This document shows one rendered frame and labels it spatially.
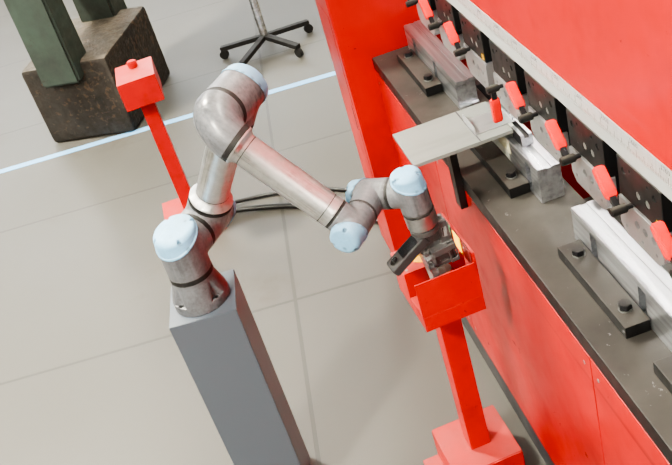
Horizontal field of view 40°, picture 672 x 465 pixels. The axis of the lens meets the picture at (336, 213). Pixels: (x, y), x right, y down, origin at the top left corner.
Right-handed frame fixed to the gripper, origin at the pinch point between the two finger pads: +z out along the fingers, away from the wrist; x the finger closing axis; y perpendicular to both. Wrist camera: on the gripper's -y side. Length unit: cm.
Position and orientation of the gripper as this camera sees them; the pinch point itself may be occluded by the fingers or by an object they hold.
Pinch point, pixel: (438, 289)
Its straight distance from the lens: 230.6
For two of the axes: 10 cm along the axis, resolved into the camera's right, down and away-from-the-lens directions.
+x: -2.8, -4.8, 8.3
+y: 9.0, -4.3, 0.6
